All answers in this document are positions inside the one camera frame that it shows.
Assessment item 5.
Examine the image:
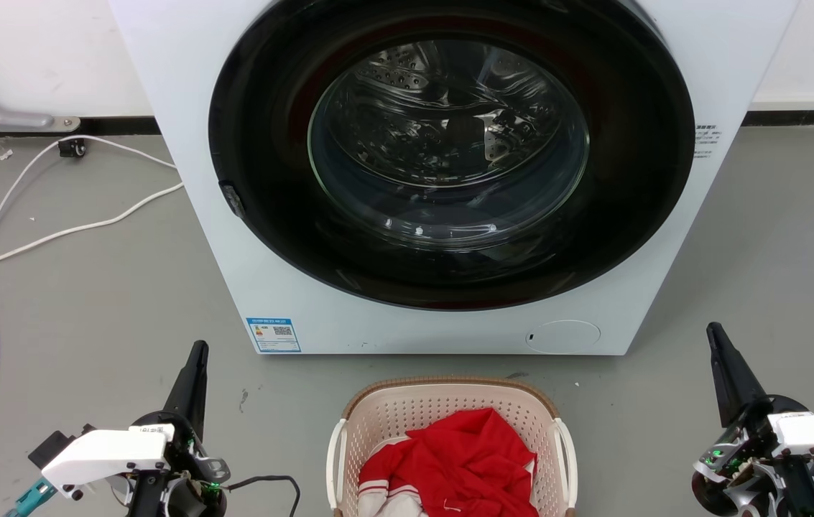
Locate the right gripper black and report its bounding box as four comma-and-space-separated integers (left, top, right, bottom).
691, 322, 814, 517

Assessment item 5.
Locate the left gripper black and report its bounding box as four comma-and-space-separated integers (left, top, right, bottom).
125, 340, 232, 517

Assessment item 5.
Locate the beige plastic laundry basket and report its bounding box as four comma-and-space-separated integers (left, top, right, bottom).
325, 376, 579, 517

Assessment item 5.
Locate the blue energy label sticker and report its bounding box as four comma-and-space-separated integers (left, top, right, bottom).
246, 317, 302, 354

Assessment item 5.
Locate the white front-load washing machine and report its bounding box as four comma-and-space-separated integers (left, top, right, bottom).
108, 0, 800, 357

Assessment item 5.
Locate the round white filter cover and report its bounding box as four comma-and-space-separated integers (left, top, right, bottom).
525, 320, 602, 354

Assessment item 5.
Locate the round black washer door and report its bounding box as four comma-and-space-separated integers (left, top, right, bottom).
208, 0, 696, 312

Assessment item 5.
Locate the black washer door latch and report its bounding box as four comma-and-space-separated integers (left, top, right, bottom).
218, 180, 246, 219

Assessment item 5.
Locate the white text sticker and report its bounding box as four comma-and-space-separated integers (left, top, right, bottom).
693, 124, 723, 160

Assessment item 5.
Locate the red and white garment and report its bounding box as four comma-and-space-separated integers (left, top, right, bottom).
357, 407, 541, 517

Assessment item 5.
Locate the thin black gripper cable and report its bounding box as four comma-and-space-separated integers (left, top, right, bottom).
223, 475, 302, 517

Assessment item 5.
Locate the thick white power cable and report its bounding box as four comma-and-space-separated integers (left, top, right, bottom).
0, 182, 185, 279

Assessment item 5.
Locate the black wall baseboard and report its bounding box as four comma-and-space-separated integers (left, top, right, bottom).
0, 116, 162, 138
741, 109, 814, 128

